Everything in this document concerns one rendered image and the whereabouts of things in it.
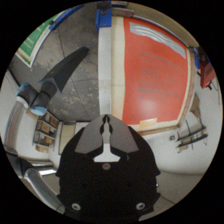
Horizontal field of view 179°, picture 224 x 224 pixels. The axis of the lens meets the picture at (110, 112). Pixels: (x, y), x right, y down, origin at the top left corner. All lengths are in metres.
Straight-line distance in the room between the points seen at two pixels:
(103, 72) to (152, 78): 0.19
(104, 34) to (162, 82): 0.28
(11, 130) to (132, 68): 0.59
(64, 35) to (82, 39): 0.42
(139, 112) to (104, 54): 0.26
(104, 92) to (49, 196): 0.38
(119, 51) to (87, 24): 1.43
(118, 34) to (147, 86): 0.23
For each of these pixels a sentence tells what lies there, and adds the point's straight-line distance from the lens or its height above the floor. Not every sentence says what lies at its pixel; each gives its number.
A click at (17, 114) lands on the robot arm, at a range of 0.48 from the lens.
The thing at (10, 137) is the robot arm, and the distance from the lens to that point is 0.46.
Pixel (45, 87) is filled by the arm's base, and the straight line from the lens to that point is 0.59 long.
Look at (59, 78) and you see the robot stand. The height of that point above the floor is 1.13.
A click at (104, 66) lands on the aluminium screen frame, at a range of 0.23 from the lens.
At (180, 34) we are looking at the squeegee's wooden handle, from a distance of 0.48.
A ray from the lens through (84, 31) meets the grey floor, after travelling 1.66.
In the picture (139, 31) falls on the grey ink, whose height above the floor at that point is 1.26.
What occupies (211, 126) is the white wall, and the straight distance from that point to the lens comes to 2.31.
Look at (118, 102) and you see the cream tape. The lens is 0.28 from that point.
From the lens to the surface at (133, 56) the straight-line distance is 0.29.
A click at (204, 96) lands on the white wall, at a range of 2.33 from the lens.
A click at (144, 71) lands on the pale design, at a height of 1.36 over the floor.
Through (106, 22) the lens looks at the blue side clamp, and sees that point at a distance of 0.30.
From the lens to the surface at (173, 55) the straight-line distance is 0.43.
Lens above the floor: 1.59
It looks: 30 degrees down
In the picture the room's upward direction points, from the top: 177 degrees clockwise
